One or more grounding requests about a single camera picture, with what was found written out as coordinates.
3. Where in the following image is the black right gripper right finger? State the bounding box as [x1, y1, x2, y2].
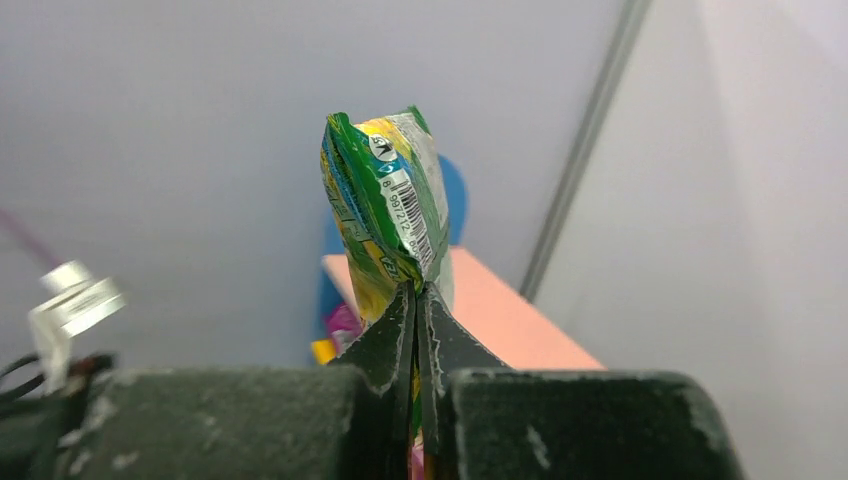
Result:
[417, 284, 745, 479]

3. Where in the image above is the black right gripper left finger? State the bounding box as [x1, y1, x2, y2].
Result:
[58, 283, 415, 479]

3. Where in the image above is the purple grape candy bag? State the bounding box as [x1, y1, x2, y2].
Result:
[324, 303, 363, 355]

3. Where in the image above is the green candy bag face down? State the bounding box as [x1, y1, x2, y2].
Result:
[320, 106, 454, 327]

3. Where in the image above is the blue pink yellow shelf unit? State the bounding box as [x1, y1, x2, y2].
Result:
[314, 156, 604, 370]

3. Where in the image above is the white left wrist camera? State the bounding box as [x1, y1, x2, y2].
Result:
[28, 260, 126, 395]

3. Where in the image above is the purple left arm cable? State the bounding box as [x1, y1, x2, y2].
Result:
[0, 208, 64, 270]

